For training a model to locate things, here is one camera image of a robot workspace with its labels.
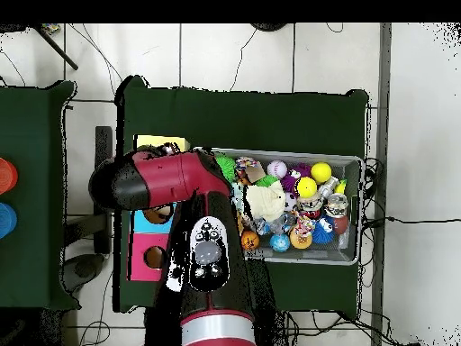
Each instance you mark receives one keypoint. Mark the black rod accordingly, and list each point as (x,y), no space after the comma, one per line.
(57,48)

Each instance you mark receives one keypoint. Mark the crushed silver drink can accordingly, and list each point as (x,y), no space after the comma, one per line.
(336,205)

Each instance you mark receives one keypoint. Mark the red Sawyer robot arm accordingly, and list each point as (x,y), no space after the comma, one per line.
(165,180)

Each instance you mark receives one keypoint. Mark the white baseball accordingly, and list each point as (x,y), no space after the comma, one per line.
(277,169)

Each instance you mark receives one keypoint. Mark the green spiky rubber ball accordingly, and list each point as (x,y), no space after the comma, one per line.
(227,168)

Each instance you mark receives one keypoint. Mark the green cloth on side table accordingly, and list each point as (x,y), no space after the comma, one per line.
(32,144)

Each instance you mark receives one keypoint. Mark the black round base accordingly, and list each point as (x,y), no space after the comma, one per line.
(268,26)

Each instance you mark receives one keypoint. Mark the wooden box with three holes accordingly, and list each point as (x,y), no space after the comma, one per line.
(140,266)

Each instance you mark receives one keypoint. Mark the blue cup stack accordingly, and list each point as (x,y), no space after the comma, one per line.
(7,220)

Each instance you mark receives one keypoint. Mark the cream waffle cloth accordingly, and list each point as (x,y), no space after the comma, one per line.
(266,200)

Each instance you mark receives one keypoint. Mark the yellow tennis ball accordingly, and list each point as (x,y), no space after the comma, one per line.
(306,187)

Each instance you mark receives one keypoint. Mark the orange cup stack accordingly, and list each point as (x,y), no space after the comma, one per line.
(7,176)

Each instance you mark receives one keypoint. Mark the purple spiky monster toy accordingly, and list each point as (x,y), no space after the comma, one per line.
(288,180)

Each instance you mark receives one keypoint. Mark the plain yellow ball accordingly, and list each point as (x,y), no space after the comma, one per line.
(321,173)

